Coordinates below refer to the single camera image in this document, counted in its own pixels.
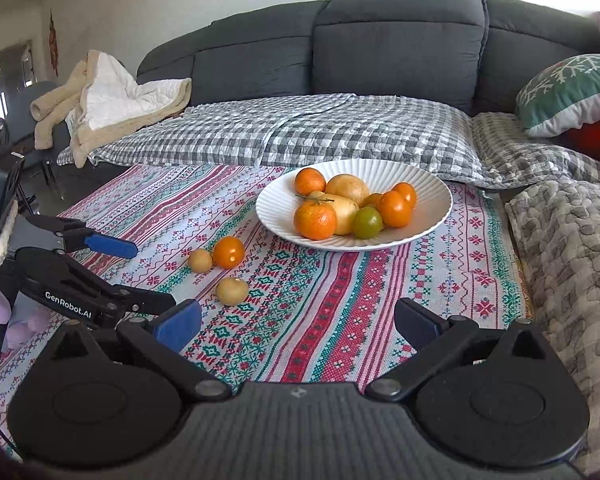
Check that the smooth orange tomato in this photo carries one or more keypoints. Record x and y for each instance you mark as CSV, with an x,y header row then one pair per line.
x,y
394,210

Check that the mandarin with stem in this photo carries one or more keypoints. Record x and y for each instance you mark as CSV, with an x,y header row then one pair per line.
x,y
316,219

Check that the large yellow fruit front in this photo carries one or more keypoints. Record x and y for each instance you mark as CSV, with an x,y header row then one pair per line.
x,y
344,208

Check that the grey patterned quilt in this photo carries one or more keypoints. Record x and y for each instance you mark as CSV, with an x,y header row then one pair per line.
x,y
556,225

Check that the dark grey sofa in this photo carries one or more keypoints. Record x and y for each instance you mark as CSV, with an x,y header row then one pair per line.
x,y
474,55

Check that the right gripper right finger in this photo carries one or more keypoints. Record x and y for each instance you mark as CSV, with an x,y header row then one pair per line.
x,y
438,343

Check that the small tan fruit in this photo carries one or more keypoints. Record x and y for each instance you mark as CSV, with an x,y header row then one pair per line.
x,y
200,261
231,291

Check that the grey checked sofa cover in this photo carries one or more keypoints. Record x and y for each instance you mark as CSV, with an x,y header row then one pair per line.
x,y
489,150

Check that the large yellow fruit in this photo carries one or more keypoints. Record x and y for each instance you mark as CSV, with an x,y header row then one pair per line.
x,y
344,208
348,186

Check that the patterned red green tablecloth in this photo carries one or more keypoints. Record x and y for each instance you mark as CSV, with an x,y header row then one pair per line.
x,y
310,316

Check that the beige white blanket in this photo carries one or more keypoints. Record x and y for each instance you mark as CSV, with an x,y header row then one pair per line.
x,y
106,104

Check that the large yellow fruit back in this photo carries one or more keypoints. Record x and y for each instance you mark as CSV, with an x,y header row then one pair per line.
x,y
348,186

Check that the green snowflake cushion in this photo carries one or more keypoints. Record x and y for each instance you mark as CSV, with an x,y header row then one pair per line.
x,y
562,97

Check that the green tomato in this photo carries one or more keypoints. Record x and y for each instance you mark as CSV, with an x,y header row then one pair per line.
x,y
367,223

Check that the round mandarin orange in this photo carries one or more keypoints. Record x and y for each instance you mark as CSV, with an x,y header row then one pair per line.
x,y
309,180

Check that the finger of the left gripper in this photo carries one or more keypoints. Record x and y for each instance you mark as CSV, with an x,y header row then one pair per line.
x,y
137,300
72,235

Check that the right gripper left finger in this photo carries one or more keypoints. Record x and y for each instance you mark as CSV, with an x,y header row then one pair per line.
x,y
157,344

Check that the red cushion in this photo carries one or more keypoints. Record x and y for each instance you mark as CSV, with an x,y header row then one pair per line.
x,y
597,142

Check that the white ribbed plate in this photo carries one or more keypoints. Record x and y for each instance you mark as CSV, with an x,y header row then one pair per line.
x,y
278,202

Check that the purple gloved left hand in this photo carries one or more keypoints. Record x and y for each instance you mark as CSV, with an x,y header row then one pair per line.
x,y
24,320

